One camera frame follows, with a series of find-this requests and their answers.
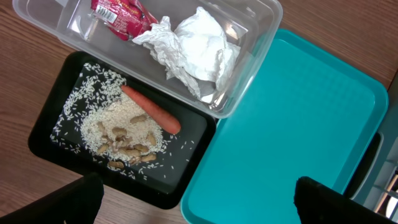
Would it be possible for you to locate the black waste tray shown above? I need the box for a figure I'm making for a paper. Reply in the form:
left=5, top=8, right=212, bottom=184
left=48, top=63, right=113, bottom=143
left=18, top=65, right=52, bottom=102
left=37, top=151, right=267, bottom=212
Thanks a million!
left=28, top=52, right=216, bottom=209

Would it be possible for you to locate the clear plastic waste bin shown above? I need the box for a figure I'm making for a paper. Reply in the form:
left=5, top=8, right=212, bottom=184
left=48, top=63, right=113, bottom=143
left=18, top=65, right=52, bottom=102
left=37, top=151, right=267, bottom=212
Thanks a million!
left=12, top=0, right=283, bottom=118

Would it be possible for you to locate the red snack wrapper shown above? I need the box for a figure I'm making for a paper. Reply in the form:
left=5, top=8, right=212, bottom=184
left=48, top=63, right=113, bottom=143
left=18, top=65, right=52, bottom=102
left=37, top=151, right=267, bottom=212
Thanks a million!
left=91, top=0, right=158, bottom=41

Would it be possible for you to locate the pile of peanuts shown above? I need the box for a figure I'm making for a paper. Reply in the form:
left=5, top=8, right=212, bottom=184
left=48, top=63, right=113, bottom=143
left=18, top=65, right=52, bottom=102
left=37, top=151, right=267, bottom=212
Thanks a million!
left=95, top=114, right=162, bottom=169

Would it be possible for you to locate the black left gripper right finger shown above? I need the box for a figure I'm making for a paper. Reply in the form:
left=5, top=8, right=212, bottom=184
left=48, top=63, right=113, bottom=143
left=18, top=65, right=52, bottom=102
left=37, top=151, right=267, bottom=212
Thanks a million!
left=294, top=176, right=394, bottom=224

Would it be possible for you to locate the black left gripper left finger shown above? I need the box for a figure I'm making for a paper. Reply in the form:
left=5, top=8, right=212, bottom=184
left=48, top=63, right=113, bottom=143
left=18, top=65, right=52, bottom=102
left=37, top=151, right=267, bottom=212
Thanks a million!
left=1, top=173, right=104, bottom=223

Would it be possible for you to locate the grey dishwasher rack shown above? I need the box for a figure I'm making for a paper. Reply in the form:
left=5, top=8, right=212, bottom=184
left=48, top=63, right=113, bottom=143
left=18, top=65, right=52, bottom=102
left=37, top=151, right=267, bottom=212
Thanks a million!
left=345, top=77, right=397, bottom=223

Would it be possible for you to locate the white rice pile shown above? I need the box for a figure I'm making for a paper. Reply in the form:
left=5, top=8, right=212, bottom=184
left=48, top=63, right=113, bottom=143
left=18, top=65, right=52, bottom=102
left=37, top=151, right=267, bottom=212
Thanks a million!
left=49, top=62, right=198, bottom=181

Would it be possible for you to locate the orange carrot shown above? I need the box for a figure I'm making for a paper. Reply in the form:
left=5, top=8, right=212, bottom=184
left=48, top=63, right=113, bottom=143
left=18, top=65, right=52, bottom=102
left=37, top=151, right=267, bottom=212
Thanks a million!
left=121, top=85, right=181, bottom=134

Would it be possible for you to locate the teal plastic tray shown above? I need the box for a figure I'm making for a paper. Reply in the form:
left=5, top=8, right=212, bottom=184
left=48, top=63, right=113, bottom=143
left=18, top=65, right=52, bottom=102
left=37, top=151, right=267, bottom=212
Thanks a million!
left=180, top=29, right=389, bottom=223

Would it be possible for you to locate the white tissue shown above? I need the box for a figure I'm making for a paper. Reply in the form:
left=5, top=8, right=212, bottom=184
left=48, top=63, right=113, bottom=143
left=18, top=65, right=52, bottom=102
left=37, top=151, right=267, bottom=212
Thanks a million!
left=174, top=7, right=241, bottom=91

